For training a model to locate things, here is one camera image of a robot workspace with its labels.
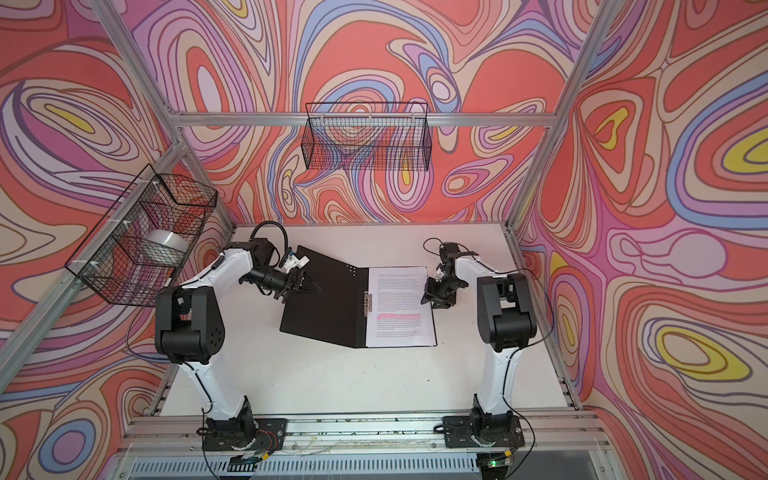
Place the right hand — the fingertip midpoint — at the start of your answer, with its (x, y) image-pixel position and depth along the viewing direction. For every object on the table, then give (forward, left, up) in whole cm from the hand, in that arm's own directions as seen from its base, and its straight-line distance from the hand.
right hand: (429, 308), depth 96 cm
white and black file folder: (-4, +11, 0) cm, 11 cm away
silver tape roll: (+5, +68, +32) cm, 76 cm away
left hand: (-1, +35, +13) cm, 37 cm away
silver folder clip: (+2, +20, +1) cm, 20 cm away
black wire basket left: (0, +72, +33) cm, 80 cm away
